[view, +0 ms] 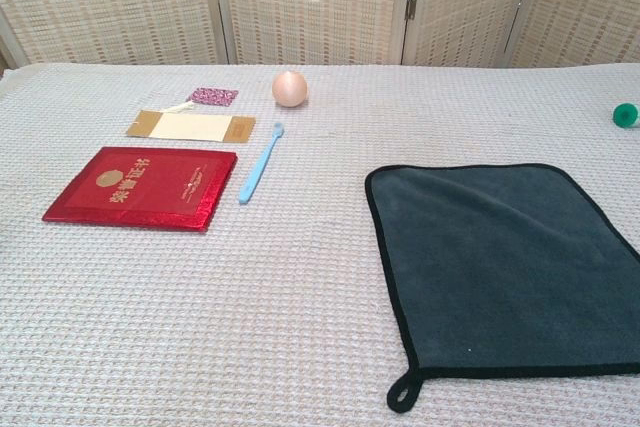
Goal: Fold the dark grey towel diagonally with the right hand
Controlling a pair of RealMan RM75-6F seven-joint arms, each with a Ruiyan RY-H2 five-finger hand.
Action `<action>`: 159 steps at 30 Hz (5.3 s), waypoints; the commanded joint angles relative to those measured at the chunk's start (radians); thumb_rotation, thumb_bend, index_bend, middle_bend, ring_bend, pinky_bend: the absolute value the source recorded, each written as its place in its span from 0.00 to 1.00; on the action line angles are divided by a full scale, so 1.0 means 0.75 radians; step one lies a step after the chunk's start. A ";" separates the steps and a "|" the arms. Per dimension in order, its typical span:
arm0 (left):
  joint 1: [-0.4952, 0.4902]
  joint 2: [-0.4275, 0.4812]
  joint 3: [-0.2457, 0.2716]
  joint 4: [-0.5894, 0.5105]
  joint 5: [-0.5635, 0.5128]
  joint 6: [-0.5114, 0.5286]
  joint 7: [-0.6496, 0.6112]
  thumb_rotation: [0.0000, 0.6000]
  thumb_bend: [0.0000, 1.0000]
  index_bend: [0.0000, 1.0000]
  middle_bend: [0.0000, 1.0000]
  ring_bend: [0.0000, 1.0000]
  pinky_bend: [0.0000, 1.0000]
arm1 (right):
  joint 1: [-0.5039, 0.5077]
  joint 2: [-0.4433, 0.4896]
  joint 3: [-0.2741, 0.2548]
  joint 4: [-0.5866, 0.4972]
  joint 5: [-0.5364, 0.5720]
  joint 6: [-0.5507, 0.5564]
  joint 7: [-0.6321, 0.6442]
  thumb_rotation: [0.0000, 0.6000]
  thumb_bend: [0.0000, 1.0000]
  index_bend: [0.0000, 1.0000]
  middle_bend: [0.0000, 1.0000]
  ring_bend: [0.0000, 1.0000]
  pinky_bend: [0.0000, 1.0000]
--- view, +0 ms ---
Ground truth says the dark grey black-edged towel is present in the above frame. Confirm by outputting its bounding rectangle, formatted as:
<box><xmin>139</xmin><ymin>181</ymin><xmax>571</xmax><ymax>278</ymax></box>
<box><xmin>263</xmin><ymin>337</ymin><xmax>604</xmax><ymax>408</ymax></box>
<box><xmin>364</xmin><ymin>162</ymin><xmax>640</xmax><ymax>415</ymax></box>

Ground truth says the light blue toothbrush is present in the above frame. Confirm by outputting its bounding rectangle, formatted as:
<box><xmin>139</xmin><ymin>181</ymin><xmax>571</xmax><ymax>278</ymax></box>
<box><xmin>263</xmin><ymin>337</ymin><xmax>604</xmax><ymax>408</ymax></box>
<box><xmin>238</xmin><ymin>121</ymin><xmax>285</xmax><ymax>205</ymax></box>

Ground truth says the pink ball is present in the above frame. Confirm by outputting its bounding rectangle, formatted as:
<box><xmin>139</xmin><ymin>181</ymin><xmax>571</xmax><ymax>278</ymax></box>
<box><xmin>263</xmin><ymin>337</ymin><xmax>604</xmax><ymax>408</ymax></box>
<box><xmin>271</xmin><ymin>70</ymin><xmax>310</xmax><ymax>109</ymax></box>

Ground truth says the white waffle-weave tablecloth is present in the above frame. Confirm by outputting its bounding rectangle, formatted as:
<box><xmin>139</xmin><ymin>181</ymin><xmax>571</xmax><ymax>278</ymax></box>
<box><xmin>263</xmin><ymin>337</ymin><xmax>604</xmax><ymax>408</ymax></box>
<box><xmin>0</xmin><ymin>62</ymin><xmax>640</xmax><ymax>427</ymax></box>

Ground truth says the purple patterned small pouch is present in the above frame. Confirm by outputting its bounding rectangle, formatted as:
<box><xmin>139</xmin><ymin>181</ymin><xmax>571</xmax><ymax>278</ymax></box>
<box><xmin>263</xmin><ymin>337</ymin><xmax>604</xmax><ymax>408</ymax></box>
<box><xmin>190</xmin><ymin>87</ymin><xmax>240</xmax><ymax>108</ymax></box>

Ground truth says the cream and brown card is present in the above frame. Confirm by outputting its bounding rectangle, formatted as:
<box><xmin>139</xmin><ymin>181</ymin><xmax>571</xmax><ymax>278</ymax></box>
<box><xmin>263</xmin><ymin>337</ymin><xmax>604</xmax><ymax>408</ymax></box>
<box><xmin>124</xmin><ymin>109</ymin><xmax>257</xmax><ymax>142</ymax></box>

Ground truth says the red certificate booklet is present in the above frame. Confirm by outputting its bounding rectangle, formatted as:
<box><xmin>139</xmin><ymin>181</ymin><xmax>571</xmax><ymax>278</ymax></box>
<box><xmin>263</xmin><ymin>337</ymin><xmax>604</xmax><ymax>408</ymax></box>
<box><xmin>41</xmin><ymin>146</ymin><xmax>239</xmax><ymax>235</ymax></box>

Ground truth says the woven bamboo folding screen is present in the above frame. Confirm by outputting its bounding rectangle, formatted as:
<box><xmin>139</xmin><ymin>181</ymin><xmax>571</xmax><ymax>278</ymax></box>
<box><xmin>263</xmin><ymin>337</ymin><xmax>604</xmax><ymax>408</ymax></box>
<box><xmin>0</xmin><ymin>0</ymin><xmax>640</xmax><ymax>69</ymax></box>

